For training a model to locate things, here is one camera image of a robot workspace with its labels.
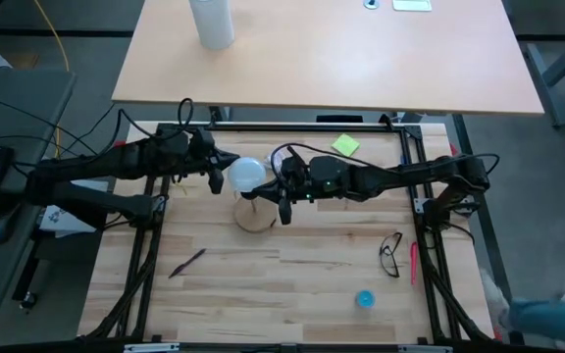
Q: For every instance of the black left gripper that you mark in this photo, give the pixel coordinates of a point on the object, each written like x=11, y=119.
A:
x=200, y=152

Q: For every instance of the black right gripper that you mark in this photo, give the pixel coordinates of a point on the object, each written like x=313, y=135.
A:
x=294, y=184

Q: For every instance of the white lightbulb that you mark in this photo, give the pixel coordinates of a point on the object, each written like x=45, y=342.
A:
x=246, y=174

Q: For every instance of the wooden base lamp with socket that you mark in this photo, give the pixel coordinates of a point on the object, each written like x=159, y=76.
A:
x=255, y=220

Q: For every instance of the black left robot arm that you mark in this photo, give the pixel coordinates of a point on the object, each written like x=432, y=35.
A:
x=91, y=169

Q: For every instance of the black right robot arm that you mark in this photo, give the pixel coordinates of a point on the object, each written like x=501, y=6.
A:
x=400, y=176

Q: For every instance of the green sticky note pad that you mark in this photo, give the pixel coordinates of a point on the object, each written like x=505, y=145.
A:
x=345, y=145

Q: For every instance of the purple pen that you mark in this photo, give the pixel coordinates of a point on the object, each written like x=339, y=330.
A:
x=187, y=264

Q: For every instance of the black safety glasses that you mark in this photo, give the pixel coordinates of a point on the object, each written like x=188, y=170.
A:
x=390, y=267

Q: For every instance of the small blue jar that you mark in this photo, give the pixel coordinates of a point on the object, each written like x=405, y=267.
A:
x=365, y=299

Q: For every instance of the light wood desk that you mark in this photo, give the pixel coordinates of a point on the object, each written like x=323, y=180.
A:
x=336, y=54

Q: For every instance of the red pen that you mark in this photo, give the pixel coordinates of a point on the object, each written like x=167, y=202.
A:
x=414, y=262

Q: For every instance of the white printed sheet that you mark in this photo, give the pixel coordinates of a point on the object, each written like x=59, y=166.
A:
x=64, y=223

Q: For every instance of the black computer mouse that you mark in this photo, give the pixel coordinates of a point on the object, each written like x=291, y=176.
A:
x=0, y=228

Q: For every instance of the white card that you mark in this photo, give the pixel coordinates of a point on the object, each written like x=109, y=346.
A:
x=411, y=5

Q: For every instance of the person's leg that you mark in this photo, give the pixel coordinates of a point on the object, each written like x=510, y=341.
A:
x=552, y=318

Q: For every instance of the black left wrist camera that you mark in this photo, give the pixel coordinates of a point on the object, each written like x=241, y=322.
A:
x=216, y=180

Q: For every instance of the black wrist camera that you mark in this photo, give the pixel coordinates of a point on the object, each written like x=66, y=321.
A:
x=285, y=211
x=216, y=180

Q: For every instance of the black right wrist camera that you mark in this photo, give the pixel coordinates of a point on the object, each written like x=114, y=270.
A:
x=285, y=211

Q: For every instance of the black aluminium table frame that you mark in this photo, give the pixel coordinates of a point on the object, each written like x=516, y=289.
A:
x=341, y=127

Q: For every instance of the silver frame bracket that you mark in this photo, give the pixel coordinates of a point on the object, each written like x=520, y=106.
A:
x=425, y=349
x=151, y=348

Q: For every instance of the gray table leg frame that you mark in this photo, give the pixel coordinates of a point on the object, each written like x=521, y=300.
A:
x=557, y=73

